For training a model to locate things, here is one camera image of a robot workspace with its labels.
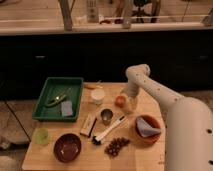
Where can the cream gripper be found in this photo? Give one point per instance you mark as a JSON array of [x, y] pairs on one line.
[[130, 105]]

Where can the orange apple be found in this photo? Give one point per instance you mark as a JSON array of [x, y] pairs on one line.
[[120, 101]]

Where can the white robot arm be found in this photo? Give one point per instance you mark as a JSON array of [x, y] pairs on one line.
[[189, 122]]

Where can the orange bowl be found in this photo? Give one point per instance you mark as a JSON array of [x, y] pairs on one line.
[[154, 123]]

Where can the grey cloth in orange bowl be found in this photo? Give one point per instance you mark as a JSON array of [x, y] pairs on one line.
[[145, 129]]

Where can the purple bowl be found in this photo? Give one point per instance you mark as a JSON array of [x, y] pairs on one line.
[[67, 148]]

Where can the small metal cup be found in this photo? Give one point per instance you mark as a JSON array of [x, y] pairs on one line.
[[106, 116]]

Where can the white plastic cup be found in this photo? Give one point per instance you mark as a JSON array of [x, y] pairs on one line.
[[97, 96]]

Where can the bunch of brown grapes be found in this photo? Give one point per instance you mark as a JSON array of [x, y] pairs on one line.
[[114, 147]]

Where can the wooden block box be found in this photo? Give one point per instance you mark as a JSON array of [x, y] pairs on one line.
[[88, 125]]

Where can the yellow object at table back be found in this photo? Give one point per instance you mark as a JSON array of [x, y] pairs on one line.
[[93, 86]]

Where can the black white brush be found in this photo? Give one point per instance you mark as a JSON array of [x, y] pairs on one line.
[[96, 140]]

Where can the grey sponge in tray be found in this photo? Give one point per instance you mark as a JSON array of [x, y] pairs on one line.
[[66, 108]]

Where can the green utensil in tray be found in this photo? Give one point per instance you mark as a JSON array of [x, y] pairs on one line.
[[59, 98]]

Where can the green plastic tray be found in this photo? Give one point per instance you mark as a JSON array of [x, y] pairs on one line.
[[53, 86]]

